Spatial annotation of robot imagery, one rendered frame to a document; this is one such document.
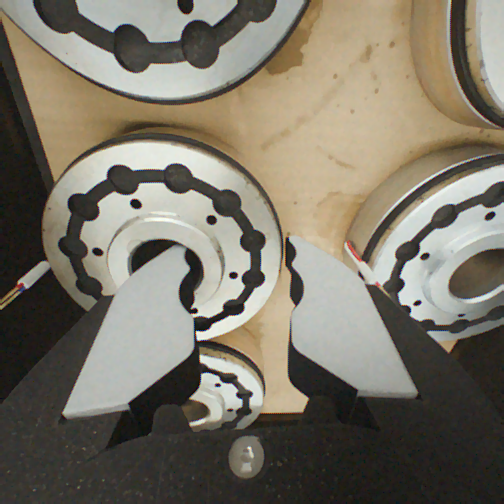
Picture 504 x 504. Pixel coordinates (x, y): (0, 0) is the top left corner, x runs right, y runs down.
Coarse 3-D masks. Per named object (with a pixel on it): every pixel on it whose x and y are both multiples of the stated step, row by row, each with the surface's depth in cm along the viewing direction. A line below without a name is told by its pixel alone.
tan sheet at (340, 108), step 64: (320, 0) 10; (384, 0) 10; (320, 64) 11; (384, 64) 11; (64, 128) 11; (128, 128) 12; (192, 128) 12; (256, 128) 12; (320, 128) 12; (384, 128) 12; (448, 128) 12; (320, 192) 14; (256, 320) 18
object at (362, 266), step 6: (348, 240) 14; (348, 246) 14; (348, 252) 14; (354, 252) 13; (354, 258) 13; (360, 264) 12; (366, 264) 12; (360, 270) 12; (366, 270) 12; (366, 276) 12; (372, 276) 11; (372, 282) 11; (378, 282) 11
